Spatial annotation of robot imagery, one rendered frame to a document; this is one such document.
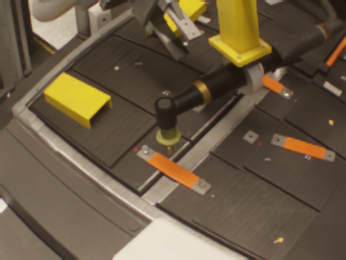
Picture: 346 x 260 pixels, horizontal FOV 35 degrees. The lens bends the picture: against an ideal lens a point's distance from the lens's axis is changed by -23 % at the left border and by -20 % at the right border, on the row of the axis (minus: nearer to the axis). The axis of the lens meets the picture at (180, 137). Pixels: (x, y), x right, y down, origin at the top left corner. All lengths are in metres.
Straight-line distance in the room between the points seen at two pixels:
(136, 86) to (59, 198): 0.38
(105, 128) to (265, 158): 0.31
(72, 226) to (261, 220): 0.33
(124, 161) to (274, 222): 0.32
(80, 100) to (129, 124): 0.12
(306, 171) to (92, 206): 0.40
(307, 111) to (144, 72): 0.36
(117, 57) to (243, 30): 0.45
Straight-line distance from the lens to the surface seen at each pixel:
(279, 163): 1.17
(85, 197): 1.02
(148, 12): 1.13
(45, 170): 1.08
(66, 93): 1.30
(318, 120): 1.25
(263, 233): 1.07
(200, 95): 1.07
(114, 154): 1.20
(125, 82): 1.33
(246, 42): 1.04
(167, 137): 1.09
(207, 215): 1.10
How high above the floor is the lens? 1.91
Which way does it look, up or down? 49 degrees down
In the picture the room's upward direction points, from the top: 7 degrees counter-clockwise
